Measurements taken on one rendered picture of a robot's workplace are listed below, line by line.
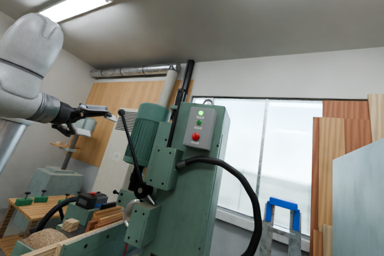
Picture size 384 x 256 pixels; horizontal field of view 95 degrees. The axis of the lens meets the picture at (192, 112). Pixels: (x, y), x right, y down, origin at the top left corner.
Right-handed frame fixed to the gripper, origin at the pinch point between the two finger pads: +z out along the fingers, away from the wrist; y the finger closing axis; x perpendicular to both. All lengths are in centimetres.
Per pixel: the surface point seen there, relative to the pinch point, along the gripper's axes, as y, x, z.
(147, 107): 16.1, 6.7, 15.4
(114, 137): -97, 77, 145
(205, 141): 36.4, -25.1, 6.9
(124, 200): -11.9, -28.3, 20.4
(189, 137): 31.4, -20.8, 6.9
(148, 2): 40, 142, 55
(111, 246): -16.9, -43.1, 13.2
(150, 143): 10.1, -10.4, 18.4
